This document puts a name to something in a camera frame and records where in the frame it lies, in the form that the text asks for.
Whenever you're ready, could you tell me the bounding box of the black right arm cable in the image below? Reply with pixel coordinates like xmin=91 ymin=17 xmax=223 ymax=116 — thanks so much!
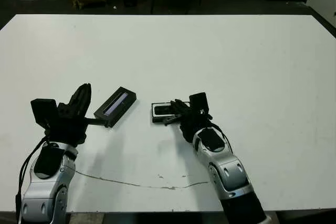
xmin=209 ymin=120 xmax=235 ymax=154

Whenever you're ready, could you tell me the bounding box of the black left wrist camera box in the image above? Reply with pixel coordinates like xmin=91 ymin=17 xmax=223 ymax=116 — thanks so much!
xmin=30 ymin=98 xmax=60 ymax=130

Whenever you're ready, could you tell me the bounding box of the black box base white inlay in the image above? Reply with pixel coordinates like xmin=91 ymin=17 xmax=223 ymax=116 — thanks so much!
xmin=151 ymin=100 xmax=192 ymax=124

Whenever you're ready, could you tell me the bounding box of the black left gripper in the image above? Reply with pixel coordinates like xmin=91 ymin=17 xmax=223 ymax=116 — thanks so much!
xmin=43 ymin=83 xmax=109 ymax=147

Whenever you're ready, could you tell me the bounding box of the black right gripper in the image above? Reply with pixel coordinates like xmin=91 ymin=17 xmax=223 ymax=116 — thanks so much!
xmin=164 ymin=99 xmax=213 ymax=143

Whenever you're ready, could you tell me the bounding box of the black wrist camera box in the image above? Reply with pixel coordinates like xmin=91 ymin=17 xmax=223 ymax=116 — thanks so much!
xmin=188 ymin=92 xmax=210 ymax=116
xmin=30 ymin=98 xmax=60 ymax=130

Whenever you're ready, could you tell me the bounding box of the slim black camera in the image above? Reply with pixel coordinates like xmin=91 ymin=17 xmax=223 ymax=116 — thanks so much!
xmin=154 ymin=105 xmax=174 ymax=116

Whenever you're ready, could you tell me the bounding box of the black box lid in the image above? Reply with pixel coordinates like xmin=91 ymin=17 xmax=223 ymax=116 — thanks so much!
xmin=93 ymin=86 xmax=137 ymax=130

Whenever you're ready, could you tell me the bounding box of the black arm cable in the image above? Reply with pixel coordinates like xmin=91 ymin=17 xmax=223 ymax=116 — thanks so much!
xmin=15 ymin=137 xmax=50 ymax=219
xmin=209 ymin=120 xmax=235 ymax=154

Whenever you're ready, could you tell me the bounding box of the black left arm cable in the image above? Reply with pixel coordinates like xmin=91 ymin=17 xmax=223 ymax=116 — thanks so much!
xmin=15 ymin=137 xmax=50 ymax=219

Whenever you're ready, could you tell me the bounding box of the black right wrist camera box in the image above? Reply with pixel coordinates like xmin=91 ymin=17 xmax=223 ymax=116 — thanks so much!
xmin=188 ymin=92 xmax=210 ymax=116

